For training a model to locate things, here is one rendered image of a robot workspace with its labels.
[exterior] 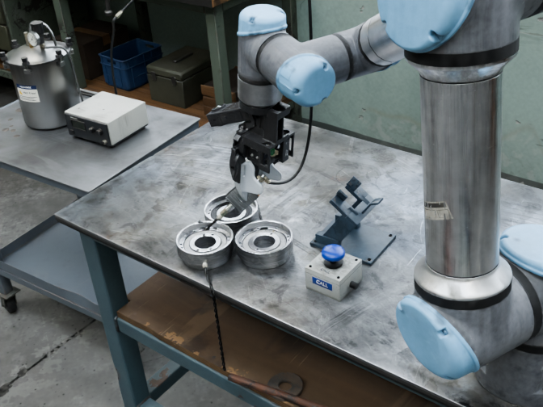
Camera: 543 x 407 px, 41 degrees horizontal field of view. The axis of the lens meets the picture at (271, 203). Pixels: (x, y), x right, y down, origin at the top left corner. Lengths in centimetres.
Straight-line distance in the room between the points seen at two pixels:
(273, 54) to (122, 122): 100
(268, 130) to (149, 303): 60
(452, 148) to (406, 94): 221
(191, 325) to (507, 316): 83
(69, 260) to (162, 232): 105
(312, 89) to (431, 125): 31
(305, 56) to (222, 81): 180
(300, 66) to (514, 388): 54
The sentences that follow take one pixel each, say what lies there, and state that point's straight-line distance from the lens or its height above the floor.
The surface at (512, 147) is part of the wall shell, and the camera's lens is 289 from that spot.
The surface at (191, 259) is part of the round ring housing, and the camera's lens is 129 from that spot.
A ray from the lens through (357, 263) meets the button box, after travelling 122.
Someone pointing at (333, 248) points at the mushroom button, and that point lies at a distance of 121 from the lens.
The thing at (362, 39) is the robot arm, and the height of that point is 122.
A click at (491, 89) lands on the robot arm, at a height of 128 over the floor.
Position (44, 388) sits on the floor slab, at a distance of 233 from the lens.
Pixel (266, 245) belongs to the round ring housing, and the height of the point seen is 81.
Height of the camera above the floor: 160
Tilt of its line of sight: 33 degrees down
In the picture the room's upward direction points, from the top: 5 degrees counter-clockwise
